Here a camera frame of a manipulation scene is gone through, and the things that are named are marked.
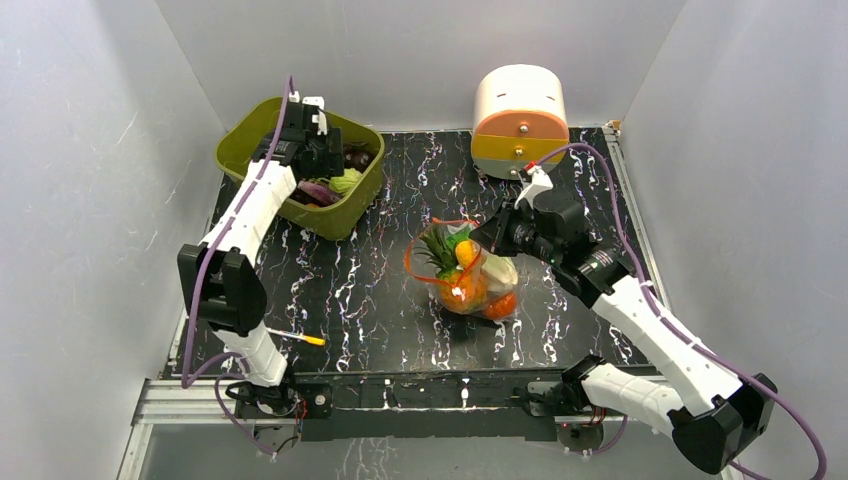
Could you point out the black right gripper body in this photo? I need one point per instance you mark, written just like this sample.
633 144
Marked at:
503 230

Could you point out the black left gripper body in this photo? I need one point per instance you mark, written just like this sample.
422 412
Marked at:
326 155

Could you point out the yellow toy lemon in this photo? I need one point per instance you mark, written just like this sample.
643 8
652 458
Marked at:
466 252

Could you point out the green toy lettuce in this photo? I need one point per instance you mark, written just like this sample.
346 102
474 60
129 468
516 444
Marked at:
499 272

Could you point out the purple toy eggplant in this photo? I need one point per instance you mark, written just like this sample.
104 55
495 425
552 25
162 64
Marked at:
320 193

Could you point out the clear zip bag orange zipper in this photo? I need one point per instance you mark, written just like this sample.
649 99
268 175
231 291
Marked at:
412 267

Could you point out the orange toy pumpkin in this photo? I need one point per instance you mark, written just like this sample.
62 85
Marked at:
501 307

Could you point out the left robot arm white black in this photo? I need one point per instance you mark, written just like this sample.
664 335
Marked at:
219 280

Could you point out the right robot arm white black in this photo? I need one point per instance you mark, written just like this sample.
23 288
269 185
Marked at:
710 414

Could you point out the light green toy cabbage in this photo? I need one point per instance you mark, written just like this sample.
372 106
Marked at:
345 183

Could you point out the dark brown toy fruit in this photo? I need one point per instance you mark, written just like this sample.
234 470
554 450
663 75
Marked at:
357 157

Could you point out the olive green plastic bin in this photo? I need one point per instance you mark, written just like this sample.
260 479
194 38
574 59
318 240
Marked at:
334 222

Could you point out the round white mini drawer cabinet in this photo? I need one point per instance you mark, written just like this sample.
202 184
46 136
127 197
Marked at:
519 117

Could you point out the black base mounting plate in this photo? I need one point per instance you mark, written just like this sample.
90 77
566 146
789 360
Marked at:
442 404

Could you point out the white pen yellow cap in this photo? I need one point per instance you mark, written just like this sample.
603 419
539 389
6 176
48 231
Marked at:
311 340

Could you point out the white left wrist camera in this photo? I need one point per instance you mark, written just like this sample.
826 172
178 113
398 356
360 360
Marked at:
306 113

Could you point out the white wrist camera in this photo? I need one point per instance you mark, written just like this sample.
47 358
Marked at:
535 181
306 113

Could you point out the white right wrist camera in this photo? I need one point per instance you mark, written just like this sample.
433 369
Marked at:
535 181

